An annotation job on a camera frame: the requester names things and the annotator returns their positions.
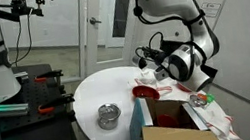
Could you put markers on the red cup in box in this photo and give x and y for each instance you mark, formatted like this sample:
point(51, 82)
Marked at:
point(167, 121)

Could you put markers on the small colourful toy items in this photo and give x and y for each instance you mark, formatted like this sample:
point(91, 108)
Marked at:
point(201, 100)

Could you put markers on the red bowl on table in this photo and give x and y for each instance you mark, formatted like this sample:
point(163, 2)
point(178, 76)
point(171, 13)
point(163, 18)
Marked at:
point(144, 91)

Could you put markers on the steel pot with lid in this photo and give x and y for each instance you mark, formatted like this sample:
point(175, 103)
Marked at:
point(108, 116)

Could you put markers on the cardboard box with blue flaps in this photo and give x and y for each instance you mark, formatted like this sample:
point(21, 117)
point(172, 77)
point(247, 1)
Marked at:
point(144, 125)

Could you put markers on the black orange clamp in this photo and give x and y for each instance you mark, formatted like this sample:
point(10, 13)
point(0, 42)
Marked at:
point(50, 106)
point(44, 77)

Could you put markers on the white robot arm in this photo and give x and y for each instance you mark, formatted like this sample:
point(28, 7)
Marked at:
point(182, 60)

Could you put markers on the black orange clamp lower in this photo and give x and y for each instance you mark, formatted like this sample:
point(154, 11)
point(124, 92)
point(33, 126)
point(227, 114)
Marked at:
point(50, 106)

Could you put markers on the black box on floor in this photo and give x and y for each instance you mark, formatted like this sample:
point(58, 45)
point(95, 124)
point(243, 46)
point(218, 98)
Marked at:
point(211, 72)

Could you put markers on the white cloth with red stripes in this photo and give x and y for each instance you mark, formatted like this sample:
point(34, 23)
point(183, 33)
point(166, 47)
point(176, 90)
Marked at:
point(212, 115)

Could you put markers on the black orange clamp upper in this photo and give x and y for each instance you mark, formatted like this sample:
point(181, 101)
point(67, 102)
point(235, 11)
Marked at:
point(44, 77)

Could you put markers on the camera on tripod mount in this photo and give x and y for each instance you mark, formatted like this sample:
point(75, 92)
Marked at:
point(26, 7)

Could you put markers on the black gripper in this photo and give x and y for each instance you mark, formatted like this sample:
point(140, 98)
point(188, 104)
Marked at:
point(158, 57)

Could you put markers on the white door with handle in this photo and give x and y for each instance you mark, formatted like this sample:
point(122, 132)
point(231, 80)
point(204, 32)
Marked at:
point(106, 34)

